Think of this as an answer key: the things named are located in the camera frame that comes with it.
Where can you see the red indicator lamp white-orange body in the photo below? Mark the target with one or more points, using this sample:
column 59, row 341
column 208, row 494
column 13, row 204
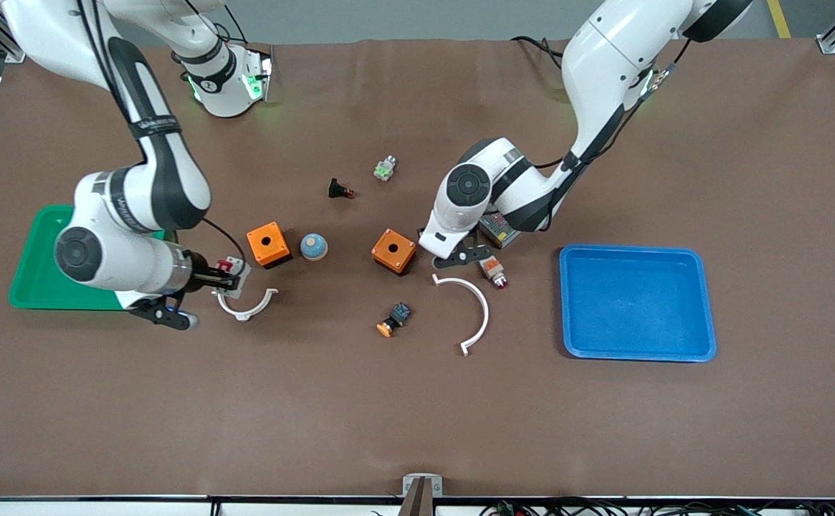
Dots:
column 494, row 271

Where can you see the white red circuit breaker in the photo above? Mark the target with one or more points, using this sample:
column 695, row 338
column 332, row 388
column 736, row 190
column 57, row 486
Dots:
column 240, row 279

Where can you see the blue plastic tray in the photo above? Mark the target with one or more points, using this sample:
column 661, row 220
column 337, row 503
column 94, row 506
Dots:
column 639, row 304

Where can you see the black red switch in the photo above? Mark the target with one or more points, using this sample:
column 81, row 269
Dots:
column 335, row 188

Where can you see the blue dome button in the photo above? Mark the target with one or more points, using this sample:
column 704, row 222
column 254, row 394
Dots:
column 314, row 247

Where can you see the grey metal edge bracket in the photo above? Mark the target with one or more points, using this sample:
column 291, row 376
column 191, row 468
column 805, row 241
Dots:
column 410, row 486

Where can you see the green plastic tray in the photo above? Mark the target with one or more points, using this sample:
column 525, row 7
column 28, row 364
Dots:
column 37, row 279

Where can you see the orange mushroom button blue body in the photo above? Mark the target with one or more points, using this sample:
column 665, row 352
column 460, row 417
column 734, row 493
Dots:
column 397, row 315

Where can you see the small white pipe clamp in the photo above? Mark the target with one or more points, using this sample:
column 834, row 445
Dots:
column 245, row 315

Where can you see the metal mesh power supply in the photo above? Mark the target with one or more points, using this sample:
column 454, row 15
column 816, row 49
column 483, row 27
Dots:
column 499, row 231

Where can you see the large white pipe clamp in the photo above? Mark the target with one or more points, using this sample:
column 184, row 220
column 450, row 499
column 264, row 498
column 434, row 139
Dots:
column 485, row 315

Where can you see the green white push button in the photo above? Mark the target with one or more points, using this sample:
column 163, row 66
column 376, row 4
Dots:
column 384, row 170

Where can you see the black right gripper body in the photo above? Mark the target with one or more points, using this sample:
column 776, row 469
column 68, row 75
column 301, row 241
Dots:
column 201, row 274

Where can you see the orange button box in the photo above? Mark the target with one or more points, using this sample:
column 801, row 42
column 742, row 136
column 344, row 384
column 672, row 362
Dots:
column 403, row 251
column 277, row 249

